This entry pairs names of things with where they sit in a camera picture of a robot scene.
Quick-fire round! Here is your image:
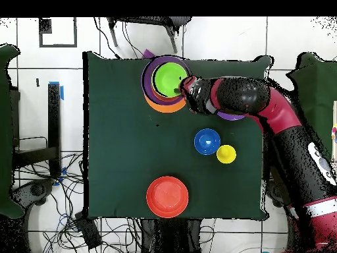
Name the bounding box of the black cable with plug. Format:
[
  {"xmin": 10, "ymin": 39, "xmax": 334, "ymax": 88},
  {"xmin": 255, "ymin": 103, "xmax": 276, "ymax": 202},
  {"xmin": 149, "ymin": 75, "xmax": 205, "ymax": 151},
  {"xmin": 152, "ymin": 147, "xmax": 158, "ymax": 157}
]
[{"xmin": 93, "ymin": 17, "xmax": 122, "ymax": 59}]

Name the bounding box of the dark grey stand base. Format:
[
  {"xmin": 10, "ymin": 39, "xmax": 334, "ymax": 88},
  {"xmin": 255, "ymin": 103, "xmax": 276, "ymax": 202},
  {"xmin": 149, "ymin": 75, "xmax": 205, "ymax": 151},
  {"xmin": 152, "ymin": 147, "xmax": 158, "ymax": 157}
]
[
  {"xmin": 10, "ymin": 178, "xmax": 57, "ymax": 207},
  {"xmin": 265, "ymin": 180, "xmax": 290, "ymax": 208}
]

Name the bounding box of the small red plastic bowl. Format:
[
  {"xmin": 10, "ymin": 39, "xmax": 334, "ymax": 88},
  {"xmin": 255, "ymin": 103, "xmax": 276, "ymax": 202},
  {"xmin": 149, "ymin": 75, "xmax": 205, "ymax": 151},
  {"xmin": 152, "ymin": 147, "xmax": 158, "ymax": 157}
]
[{"xmin": 151, "ymin": 84, "xmax": 186, "ymax": 103}]

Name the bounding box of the yellow plastic cup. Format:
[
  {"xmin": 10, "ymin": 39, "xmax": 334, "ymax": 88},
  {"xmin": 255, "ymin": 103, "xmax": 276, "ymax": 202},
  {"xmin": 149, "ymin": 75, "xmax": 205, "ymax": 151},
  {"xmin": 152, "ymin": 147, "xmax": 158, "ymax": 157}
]
[{"xmin": 216, "ymin": 144, "xmax": 237, "ymax": 165}]

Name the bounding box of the purple plastic bowl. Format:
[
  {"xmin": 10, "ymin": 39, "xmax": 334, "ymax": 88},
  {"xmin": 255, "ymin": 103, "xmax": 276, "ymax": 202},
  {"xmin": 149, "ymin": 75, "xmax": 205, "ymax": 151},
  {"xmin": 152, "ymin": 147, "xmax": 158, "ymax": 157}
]
[
  {"xmin": 141, "ymin": 55, "xmax": 191, "ymax": 107},
  {"xmin": 217, "ymin": 111, "xmax": 247, "ymax": 122}
]

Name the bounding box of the large orange plastic bowl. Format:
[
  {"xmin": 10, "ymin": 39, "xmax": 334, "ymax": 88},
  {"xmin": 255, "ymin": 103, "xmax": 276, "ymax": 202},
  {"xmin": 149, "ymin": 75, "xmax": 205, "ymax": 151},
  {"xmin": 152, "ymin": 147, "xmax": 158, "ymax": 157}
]
[{"xmin": 143, "ymin": 92, "xmax": 188, "ymax": 114}]

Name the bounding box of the blue plastic bowl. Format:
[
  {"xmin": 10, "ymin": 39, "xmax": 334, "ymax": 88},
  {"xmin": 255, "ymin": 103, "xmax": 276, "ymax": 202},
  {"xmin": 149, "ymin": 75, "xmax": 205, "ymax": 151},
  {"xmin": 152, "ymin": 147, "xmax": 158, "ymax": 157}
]
[{"xmin": 194, "ymin": 128, "xmax": 221, "ymax": 155}]

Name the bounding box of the green-clothed side table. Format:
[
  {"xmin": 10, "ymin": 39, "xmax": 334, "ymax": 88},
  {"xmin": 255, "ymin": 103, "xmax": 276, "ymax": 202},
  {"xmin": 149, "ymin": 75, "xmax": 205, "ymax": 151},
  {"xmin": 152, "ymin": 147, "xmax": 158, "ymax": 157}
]
[
  {"xmin": 0, "ymin": 43, "xmax": 25, "ymax": 219},
  {"xmin": 286, "ymin": 51, "xmax": 337, "ymax": 164}
]

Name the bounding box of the small green plastic bowl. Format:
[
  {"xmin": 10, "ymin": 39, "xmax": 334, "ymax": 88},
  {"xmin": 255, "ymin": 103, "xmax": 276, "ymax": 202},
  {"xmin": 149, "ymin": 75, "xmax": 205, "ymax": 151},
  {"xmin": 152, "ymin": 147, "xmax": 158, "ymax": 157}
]
[{"xmin": 151, "ymin": 62, "xmax": 188, "ymax": 98}]

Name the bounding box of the black stand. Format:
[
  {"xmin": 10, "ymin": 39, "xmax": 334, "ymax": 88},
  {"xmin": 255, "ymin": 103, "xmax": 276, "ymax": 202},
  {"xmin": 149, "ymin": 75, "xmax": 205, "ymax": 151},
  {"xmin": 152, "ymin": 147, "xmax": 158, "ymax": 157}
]
[
  {"xmin": 11, "ymin": 83, "xmax": 63, "ymax": 180},
  {"xmin": 263, "ymin": 131, "xmax": 280, "ymax": 183}
]

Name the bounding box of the dark green tablecloth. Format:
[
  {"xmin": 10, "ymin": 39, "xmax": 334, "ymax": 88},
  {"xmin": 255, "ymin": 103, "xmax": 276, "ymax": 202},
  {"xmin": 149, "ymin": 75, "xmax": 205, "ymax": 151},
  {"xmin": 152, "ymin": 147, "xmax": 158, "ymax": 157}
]
[{"xmin": 82, "ymin": 51, "xmax": 272, "ymax": 221}]

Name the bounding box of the tangle of black cables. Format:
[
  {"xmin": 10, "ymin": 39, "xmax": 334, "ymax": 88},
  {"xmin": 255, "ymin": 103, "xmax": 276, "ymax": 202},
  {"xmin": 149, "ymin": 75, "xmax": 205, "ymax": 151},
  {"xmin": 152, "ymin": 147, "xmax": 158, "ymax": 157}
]
[{"xmin": 15, "ymin": 151, "xmax": 219, "ymax": 253}]

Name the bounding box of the black power adapter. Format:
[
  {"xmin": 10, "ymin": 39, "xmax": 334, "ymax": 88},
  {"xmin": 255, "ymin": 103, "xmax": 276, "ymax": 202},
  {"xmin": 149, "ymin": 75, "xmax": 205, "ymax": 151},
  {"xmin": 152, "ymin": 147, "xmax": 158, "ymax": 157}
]
[{"xmin": 74, "ymin": 211, "xmax": 103, "ymax": 250}]

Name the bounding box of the large red plastic bowl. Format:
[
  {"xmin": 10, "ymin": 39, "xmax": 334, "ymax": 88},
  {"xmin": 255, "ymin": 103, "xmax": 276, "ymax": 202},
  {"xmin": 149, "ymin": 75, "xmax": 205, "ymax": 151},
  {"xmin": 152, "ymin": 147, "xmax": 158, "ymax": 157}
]
[{"xmin": 145, "ymin": 175, "xmax": 190, "ymax": 219}]

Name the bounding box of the grey chair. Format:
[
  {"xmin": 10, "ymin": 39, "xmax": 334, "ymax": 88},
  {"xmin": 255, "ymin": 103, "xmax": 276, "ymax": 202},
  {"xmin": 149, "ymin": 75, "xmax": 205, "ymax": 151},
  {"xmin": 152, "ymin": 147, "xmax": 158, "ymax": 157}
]
[{"xmin": 106, "ymin": 16, "xmax": 192, "ymax": 55}]

